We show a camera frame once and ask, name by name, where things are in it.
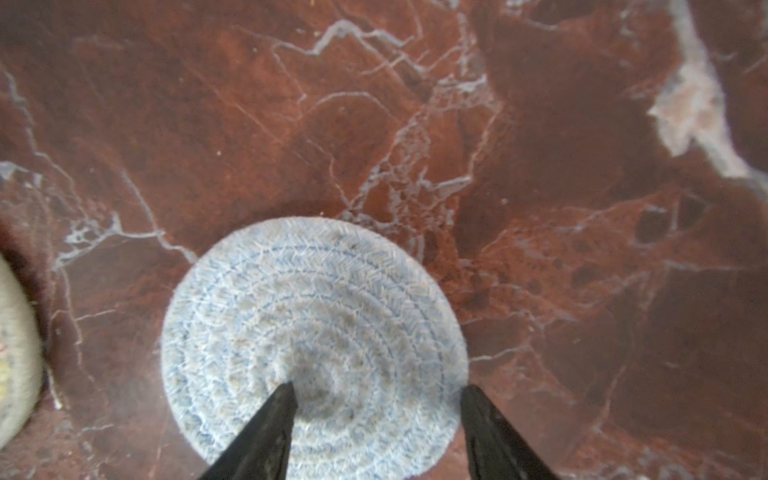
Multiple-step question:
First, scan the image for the blue-grey woven coaster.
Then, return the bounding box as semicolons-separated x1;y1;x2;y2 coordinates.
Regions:
161;217;469;479

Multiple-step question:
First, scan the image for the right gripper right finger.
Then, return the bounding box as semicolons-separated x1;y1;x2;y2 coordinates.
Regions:
460;384;558;480

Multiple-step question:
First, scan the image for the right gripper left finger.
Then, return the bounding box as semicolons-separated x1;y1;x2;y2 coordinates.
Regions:
200;382;298;480

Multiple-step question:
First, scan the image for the multicolour woven coaster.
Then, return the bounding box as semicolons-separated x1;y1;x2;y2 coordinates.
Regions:
1;260;44;446

